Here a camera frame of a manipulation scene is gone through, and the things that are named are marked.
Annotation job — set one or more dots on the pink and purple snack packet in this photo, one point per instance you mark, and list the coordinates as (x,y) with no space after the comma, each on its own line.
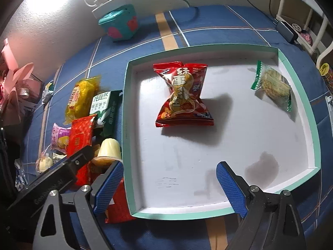
(59,138)

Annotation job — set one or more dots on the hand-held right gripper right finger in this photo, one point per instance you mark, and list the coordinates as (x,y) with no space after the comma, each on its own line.
(230,187)

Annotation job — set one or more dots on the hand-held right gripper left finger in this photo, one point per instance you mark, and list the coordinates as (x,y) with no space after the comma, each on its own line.
(108,187)

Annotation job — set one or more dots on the green and white snack packet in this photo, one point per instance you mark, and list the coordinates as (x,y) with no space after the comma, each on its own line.
(104,106)

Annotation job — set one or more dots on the clear bread packet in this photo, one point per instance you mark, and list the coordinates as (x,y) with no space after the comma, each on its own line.
(44,162)

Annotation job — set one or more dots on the yellow snack packet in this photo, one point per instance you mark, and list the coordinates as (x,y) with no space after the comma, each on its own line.
(80,96)

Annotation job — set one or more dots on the black charger adapter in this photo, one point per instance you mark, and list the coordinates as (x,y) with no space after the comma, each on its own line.
(286,31)

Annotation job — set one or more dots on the small silver green packet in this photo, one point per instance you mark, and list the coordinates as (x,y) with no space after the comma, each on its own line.
(48,92)

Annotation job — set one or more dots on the red peanut snack packet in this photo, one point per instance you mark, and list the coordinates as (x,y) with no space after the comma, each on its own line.
(182,96)

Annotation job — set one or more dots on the pink gift box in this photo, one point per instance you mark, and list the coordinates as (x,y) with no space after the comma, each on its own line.
(15,78)

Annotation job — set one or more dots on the white plastic rack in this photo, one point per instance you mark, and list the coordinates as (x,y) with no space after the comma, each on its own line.
(322,26)

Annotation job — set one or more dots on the teal cube box red patches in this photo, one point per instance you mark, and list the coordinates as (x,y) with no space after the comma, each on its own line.
(117,20)

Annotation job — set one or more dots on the blue plaid bedsheet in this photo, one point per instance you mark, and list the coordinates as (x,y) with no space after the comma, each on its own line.
(221,31)

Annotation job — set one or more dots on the colourful patterned cylinder tin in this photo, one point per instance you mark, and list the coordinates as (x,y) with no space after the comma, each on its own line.
(325,70)

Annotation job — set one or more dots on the white phone holder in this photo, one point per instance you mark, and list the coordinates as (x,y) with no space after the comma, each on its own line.
(329,109)

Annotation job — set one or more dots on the clear green-edged cracker packet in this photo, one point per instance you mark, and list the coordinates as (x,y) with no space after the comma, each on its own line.
(273,83)

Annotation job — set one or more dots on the white tray with teal rim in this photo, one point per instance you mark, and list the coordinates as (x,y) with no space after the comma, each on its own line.
(182,148)

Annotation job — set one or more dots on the white round wheel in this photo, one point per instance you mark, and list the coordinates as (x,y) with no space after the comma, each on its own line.
(296,27)

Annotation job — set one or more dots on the plain red snack packet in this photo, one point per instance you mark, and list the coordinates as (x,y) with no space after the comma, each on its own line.
(119,205)

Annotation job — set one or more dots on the blue and white packet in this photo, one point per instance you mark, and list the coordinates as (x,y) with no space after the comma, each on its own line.
(20,177)

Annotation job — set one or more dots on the pink item in rack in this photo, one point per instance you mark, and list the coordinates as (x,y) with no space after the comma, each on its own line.
(305,37)

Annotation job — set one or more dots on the yellow pudding cup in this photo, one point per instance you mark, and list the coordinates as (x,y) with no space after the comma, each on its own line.
(110,148)

